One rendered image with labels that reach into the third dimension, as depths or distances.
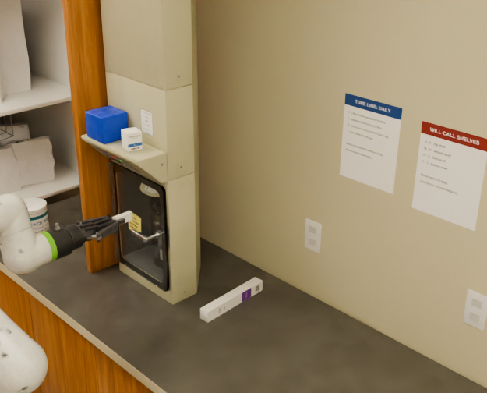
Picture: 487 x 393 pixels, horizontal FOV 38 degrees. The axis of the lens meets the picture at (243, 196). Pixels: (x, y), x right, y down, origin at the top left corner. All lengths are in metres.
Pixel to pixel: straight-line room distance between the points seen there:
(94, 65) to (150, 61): 0.31
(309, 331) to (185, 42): 1.01
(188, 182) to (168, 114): 0.26
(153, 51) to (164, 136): 0.26
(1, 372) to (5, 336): 0.08
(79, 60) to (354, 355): 1.31
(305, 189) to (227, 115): 0.44
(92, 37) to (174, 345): 1.04
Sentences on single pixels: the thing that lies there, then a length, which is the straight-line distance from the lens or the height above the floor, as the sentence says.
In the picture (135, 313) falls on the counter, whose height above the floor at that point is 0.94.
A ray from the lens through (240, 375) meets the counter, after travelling 2.20.
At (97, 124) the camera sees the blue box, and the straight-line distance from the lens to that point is 2.35.
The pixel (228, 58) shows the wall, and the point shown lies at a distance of 2.59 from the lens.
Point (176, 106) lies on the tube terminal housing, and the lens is 2.23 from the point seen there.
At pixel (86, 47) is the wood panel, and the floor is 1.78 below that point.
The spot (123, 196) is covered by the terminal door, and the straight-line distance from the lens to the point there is 2.52.
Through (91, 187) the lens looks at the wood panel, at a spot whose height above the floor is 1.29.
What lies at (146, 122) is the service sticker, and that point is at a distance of 2.30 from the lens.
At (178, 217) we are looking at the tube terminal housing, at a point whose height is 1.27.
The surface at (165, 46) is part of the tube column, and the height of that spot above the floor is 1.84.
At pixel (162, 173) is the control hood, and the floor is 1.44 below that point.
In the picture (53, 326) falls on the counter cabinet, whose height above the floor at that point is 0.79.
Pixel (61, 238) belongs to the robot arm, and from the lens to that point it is 2.14.
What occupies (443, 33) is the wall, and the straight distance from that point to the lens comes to 2.02.
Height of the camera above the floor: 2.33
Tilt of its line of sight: 25 degrees down
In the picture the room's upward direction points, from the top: 1 degrees clockwise
